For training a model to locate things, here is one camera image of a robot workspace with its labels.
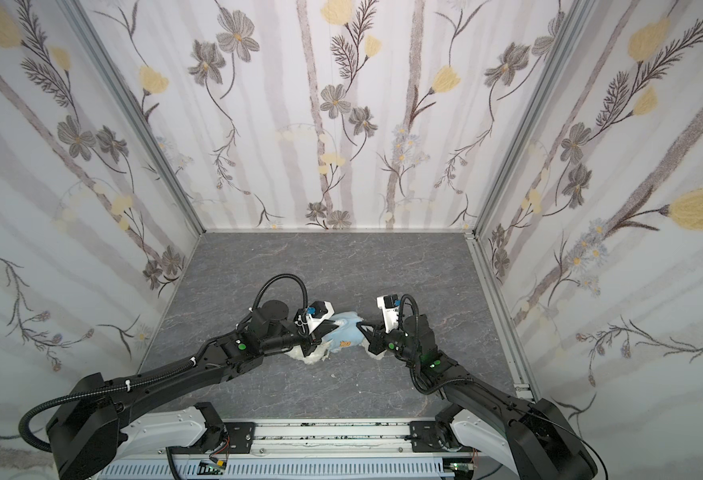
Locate white plush teddy bear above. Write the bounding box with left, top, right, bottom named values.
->
left=285, top=342, right=385, bottom=365

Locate light blue fleece hoodie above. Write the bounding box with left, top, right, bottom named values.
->
left=317, top=312, right=365, bottom=354

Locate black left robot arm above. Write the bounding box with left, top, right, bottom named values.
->
left=45, top=300, right=334, bottom=479

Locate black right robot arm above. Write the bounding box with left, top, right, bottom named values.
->
left=357, top=314, right=603, bottom=479

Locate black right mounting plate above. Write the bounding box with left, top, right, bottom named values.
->
left=407, top=420, right=455, bottom=453

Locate black mounting plate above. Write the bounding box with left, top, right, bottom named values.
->
left=206, top=421, right=256, bottom=456
left=407, top=420, right=455, bottom=453

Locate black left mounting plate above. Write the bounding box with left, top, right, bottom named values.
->
left=206, top=421, right=256, bottom=456

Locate black corrugated right cable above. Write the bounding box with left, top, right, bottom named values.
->
left=250, top=273, right=309, bottom=319

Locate black corrugated cable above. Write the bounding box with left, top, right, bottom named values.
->
left=17, top=359, right=196, bottom=454
left=250, top=273, right=309, bottom=319

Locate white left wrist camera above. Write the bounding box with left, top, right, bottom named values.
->
left=303, top=300, right=334, bottom=334

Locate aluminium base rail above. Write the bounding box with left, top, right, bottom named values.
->
left=115, top=408, right=511, bottom=460

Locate white slotted cable duct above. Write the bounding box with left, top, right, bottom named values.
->
left=95, top=458, right=455, bottom=480

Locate black corrugated left cable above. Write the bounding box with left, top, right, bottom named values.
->
left=17, top=359, right=196, bottom=454

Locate aluminium corner post right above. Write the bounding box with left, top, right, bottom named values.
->
left=472, top=0, right=595, bottom=236

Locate aluminium corner post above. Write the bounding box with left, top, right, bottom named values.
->
left=472, top=0, right=595, bottom=236
left=56, top=0, right=206, bottom=236

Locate aluminium corner post left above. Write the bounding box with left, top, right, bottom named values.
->
left=56, top=0, right=206, bottom=236

